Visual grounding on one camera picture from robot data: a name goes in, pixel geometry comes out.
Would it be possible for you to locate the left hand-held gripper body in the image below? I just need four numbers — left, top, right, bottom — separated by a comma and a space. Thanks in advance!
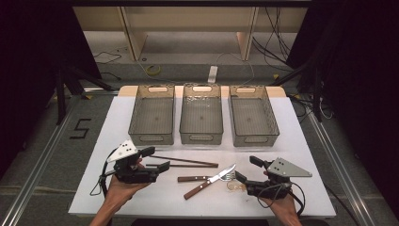
106, 139, 158, 185

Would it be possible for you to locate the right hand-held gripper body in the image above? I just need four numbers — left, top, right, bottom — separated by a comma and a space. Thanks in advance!
246, 157, 313, 200

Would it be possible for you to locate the clear spoon with amber handle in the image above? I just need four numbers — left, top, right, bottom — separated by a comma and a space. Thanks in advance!
226, 181, 248, 193

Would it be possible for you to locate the brown wooden chopstick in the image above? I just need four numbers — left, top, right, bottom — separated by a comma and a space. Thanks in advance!
145, 163, 219, 170
149, 153, 219, 168

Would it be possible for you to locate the wooden handled fork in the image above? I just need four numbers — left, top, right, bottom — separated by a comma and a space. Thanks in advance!
177, 170, 236, 184

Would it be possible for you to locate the smoky clear plastic bin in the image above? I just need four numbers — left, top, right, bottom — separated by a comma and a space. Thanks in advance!
179, 82, 224, 146
228, 84, 280, 148
127, 84, 176, 146

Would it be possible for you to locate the person's right hand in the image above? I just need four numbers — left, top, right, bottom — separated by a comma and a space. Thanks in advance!
263, 190, 299, 218

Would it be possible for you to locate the person's left hand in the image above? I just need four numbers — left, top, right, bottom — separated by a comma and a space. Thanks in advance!
104, 175, 152, 205

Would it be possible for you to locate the black metal stand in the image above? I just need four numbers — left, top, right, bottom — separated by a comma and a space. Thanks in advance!
272, 57, 325, 123
54, 57, 117, 126

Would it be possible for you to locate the yellow tape roll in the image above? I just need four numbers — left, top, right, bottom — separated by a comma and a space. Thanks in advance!
146, 63, 163, 76

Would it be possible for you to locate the white power strip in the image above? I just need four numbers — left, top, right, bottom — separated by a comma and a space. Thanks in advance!
207, 65, 219, 85

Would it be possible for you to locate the black curtain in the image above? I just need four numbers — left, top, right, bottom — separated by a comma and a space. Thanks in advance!
0, 0, 103, 180
286, 0, 399, 218

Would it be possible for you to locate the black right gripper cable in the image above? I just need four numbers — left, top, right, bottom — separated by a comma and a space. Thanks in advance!
256, 182, 307, 218

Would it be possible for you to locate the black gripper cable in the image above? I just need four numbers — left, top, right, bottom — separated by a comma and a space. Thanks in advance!
89, 149, 120, 198
256, 182, 307, 218

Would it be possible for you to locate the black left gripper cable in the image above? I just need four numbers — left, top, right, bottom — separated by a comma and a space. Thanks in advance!
89, 149, 120, 198

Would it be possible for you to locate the metal floor rail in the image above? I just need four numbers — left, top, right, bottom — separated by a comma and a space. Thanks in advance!
304, 109, 375, 226
0, 93, 83, 226

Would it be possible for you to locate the tangle of floor cables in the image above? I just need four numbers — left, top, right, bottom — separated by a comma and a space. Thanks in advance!
287, 93, 334, 124

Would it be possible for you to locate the thin black floor cable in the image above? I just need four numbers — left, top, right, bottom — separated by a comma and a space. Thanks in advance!
92, 50, 123, 66

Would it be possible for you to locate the white floor cable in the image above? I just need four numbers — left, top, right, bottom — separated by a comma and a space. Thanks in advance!
215, 51, 256, 86

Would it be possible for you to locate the bundle of black cables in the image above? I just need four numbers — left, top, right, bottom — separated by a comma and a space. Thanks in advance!
251, 7, 294, 72

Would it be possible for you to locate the beige wooden shelf frame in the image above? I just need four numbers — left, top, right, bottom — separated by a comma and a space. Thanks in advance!
72, 6, 309, 62

